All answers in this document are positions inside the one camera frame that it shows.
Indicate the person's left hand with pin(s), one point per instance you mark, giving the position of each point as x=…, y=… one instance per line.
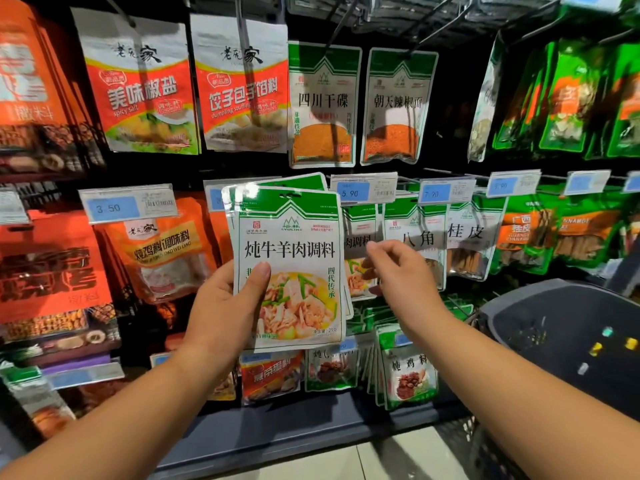
x=220, y=330

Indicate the person's right hand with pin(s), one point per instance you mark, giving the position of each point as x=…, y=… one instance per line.
x=410, y=290

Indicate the clear red-spice packets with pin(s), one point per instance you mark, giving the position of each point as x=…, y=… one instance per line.
x=360, y=275

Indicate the clear brown-spice packets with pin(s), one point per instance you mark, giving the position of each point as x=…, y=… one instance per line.
x=425, y=225

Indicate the clear cinnamon packets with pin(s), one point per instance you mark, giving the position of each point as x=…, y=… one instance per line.
x=475, y=245

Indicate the row of green white packets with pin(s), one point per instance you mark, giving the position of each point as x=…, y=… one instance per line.
x=410, y=380

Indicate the orange seasoning packet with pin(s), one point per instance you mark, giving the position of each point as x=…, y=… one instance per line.
x=220, y=240

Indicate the green meat stew seasoning packet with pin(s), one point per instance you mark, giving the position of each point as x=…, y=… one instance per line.
x=275, y=182
x=295, y=255

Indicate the black shopping basket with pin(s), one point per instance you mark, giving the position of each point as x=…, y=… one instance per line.
x=570, y=325

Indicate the clear chili powder packets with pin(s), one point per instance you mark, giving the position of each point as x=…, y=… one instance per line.
x=398, y=115

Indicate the clear orange powder packets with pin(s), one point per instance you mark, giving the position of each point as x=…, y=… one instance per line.
x=325, y=115

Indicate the clear white-slice packets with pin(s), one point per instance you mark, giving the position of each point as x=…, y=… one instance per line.
x=487, y=105

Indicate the white red-label packets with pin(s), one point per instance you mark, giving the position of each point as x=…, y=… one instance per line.
x=140, y=95
x=240, y=95

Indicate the green white-slice packets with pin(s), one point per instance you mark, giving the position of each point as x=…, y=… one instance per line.
x=570, y=105

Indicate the orange bold-print packets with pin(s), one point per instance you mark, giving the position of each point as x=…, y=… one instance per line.
x=40, y=95

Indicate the person's right forearm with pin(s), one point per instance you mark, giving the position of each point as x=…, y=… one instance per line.
x=540, y=415

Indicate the person's left forearm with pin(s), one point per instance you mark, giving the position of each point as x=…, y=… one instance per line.
x=110, y=425

